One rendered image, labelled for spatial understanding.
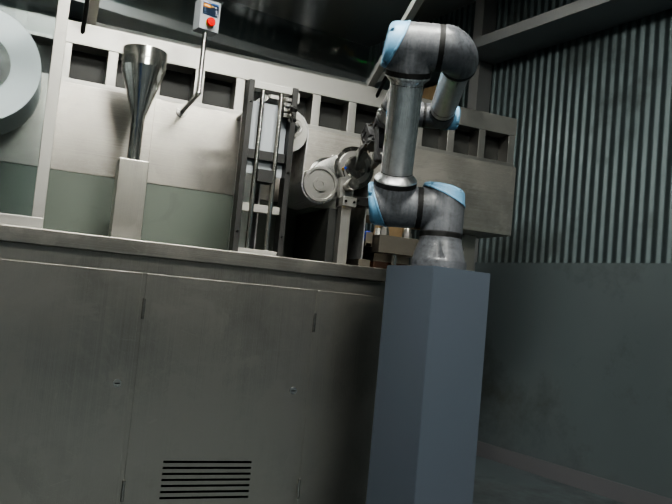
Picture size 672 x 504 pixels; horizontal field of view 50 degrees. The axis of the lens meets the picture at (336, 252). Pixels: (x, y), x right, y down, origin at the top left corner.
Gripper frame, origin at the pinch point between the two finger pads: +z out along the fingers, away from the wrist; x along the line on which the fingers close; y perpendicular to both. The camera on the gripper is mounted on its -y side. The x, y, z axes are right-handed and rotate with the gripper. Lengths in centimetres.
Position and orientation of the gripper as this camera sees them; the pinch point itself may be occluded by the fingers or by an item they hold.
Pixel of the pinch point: (364, 169)
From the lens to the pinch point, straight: 245.4
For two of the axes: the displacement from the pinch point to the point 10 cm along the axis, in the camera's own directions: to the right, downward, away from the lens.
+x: -9.2, -1.1, -3.8
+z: -3.5, 6.6, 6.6
